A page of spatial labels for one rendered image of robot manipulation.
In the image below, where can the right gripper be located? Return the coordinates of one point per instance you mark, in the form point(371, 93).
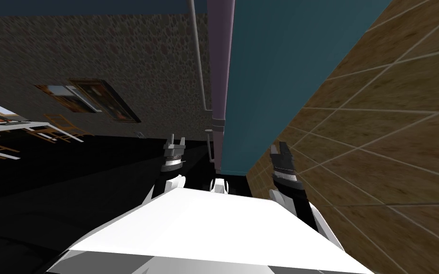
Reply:
point(283, 163)

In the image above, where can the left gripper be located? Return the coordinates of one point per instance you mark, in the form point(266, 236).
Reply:
point(174, 149)

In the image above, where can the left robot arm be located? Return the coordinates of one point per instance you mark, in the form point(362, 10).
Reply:
point(168, 175)

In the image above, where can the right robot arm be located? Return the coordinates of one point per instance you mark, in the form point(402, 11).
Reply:
point(295, 194)

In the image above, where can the teal door leaf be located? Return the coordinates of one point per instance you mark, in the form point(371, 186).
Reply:
point(280, 76)

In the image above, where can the dark framed picture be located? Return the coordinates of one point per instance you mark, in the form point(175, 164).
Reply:
point(107, 99)

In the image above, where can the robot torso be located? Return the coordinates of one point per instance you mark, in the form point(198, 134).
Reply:
point(212, 228)

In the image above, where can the wooden chair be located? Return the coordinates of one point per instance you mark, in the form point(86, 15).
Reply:
point(65, 127)

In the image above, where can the wooden framed window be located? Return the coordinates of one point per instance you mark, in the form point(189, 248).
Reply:
point(69, 98)

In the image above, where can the white table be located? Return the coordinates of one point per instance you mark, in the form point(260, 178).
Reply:
point(21, 127)

